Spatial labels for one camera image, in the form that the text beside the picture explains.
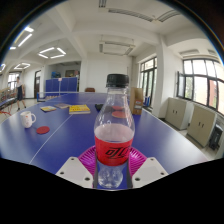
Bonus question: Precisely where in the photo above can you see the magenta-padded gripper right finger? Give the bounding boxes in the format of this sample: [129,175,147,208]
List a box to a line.
[125,146,170,190]

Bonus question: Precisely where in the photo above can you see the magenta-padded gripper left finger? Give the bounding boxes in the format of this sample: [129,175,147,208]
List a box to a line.
[54,145,99,189]

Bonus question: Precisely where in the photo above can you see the small yellow and blue book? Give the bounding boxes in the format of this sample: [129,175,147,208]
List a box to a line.
[39,105,58,113]

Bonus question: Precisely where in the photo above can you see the group of ceiling lights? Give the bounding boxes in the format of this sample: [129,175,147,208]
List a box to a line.
[0,25,68,73]

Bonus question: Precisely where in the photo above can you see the large yellow book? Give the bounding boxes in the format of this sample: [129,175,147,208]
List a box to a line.
[68,104,92,116]

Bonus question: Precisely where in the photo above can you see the grey booklet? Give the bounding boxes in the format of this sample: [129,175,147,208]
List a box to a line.
[53,102,72,110]

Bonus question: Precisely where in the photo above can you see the dark-framed window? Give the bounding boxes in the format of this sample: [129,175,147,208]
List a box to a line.
[177,58,224,114]
[139,57,158,108]

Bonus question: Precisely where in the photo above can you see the ceiling air conditioner unit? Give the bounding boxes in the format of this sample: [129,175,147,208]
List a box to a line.
[98,0,183,24]
[98,40,136,57]

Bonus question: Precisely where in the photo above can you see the white mug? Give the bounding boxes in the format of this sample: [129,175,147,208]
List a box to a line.
[19,110,37,129]

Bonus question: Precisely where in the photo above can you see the blue table with red legs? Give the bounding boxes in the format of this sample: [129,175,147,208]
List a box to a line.
[0,96,18,116]

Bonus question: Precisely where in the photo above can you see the dark door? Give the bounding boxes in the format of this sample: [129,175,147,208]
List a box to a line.
[33,69,42,99]

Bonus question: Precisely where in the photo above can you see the large red table tennis paddle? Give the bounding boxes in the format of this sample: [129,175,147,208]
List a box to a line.
[110,110,128,120]

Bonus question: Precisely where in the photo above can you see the brown cardboard box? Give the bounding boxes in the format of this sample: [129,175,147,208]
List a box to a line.
[129,87,145,116]

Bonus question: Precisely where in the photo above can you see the folded blue table tennis tables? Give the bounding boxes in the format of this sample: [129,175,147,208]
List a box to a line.
[45,77,79,94]

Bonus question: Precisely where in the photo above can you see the clear bottle with red label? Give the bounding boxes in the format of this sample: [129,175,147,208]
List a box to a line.
[93,73,136,190]

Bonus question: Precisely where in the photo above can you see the bright window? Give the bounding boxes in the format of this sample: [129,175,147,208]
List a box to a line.
[7,73,21,91]

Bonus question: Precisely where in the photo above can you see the beige cabinet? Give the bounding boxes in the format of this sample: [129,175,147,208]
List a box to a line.
[164,97,194,131]
[186,104,218,148]

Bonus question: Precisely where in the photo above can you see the colourful low shelf unit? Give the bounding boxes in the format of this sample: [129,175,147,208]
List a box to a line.
[0,87,18,103]

